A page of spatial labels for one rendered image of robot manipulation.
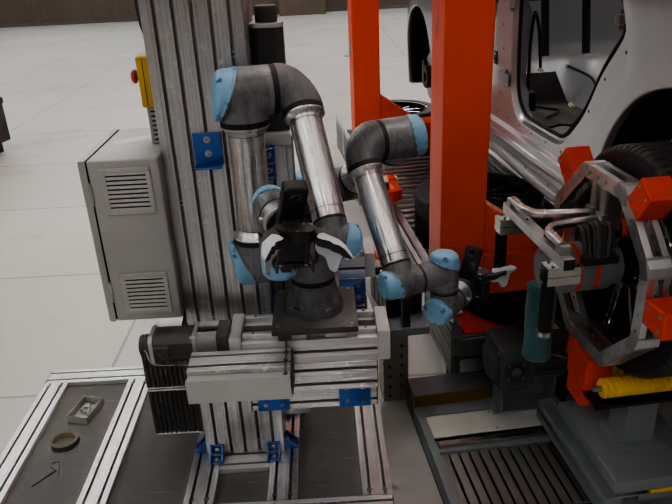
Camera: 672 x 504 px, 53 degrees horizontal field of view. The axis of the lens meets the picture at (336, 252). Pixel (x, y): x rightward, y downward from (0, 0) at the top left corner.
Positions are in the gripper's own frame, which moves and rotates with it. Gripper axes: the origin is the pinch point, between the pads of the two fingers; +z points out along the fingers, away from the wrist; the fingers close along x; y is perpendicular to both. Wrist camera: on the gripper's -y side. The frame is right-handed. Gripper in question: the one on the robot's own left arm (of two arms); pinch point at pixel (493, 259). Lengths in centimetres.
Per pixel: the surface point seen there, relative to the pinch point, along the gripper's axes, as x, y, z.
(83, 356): -187, 83, -33
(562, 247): 26.5, -17.3, -19.3
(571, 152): 12.4, -28.7, 23.2
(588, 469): 34, 68, 7
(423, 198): -90, 32, 112
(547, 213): 15.2, -17.7, -0.1
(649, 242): 42.7, -16.5, -3.4
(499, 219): 0.1, -11.9, 2.7
